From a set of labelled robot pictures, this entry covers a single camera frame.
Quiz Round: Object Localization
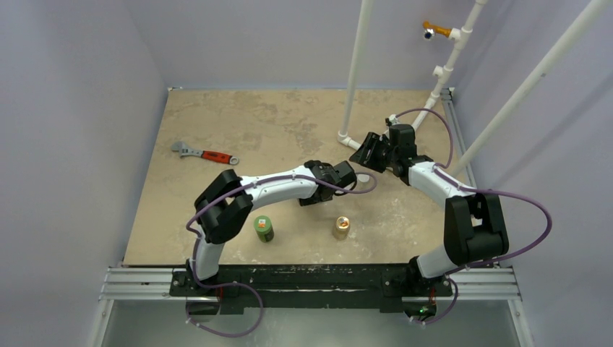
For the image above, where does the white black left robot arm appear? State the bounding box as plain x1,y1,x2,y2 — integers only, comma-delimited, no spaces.
187,160,357,296

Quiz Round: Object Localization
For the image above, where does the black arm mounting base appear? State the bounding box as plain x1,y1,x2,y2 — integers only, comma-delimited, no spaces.
169,263,453,317

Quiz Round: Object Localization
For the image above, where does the amber pill bottle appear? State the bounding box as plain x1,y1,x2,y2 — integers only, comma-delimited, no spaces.
332,216,351,240

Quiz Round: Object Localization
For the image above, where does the aluminium extrusion frame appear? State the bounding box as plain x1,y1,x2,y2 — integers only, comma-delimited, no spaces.
99,90,520,346

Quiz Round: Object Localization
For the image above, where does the white PVC pipe frame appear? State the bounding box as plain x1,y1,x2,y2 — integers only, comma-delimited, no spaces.
359,1,612,185

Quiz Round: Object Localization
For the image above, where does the red handled adjustable wrench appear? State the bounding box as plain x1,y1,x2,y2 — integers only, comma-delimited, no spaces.
171,141,240,166

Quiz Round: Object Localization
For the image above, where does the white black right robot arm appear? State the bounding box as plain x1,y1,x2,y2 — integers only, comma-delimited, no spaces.
350,124,509,294

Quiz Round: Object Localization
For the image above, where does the green pill bottle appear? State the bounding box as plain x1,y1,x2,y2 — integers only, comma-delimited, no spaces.
254,215,275,243

